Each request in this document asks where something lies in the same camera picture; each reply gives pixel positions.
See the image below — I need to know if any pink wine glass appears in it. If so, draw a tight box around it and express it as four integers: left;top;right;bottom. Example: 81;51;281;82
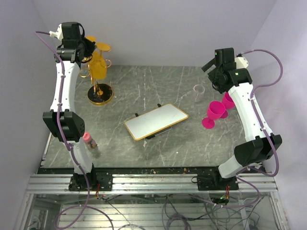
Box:
202;101;226;129
221;92;235;119

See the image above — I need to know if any white tablet yellow frame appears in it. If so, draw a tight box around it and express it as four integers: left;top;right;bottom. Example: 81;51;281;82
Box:
124;103;189;141

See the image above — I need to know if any black wire tablet stand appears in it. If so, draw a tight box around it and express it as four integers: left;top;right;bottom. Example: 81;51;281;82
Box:
134;103;172;139

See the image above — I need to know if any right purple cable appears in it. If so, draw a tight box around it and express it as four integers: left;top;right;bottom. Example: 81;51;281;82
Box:
236;49;284;208

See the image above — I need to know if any yellow wine glass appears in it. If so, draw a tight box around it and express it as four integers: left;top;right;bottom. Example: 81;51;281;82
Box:
89;42;112;82
85;36;99;68

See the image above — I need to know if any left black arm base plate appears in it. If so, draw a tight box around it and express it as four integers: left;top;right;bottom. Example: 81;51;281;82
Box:
68;171;113;192

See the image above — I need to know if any purple cable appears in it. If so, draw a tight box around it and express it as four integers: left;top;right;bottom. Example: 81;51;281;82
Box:
35;30;113;230
236;49;284;208

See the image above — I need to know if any yellow wine glass front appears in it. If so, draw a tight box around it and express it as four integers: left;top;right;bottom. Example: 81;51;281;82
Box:
89;42;112;82

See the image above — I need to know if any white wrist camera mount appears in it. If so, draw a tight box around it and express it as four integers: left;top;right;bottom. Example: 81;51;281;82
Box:
235;55;249;69
49;24;63;41

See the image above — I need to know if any clear wine glass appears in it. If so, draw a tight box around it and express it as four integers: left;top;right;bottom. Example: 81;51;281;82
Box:
191;84;205;108

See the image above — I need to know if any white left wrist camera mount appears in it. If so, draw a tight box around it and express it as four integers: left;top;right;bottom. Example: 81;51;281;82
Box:
49;24;63;41

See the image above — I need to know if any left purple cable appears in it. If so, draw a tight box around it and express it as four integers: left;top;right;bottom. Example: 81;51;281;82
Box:
35;30;113;230

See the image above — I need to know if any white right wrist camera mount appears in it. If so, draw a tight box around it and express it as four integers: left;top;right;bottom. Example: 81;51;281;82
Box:
235;55;249;69

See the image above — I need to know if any aluminium mounting rail frame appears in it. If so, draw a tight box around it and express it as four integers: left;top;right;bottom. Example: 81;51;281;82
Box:
15;173;290;230

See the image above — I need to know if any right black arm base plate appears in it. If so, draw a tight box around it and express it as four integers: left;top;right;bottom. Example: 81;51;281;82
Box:
191;174;239;191

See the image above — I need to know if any gold wire wine glass rack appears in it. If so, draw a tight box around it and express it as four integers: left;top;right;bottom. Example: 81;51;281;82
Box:
79;54;114;106

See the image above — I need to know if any cable tangle under table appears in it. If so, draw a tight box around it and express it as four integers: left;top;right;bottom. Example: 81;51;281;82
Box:
55;189;264;230

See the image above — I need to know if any small bottle pink cap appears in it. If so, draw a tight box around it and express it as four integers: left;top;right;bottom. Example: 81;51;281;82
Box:
83;132;99;153

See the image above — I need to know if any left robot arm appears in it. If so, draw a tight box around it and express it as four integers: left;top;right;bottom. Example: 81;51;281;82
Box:
43;22;98;191

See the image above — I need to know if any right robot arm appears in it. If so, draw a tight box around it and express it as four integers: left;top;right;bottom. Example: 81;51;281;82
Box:
201;47;282;190

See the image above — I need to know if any yellow wine glass rear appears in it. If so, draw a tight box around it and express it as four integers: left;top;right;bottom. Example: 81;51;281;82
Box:
85;36;99;68

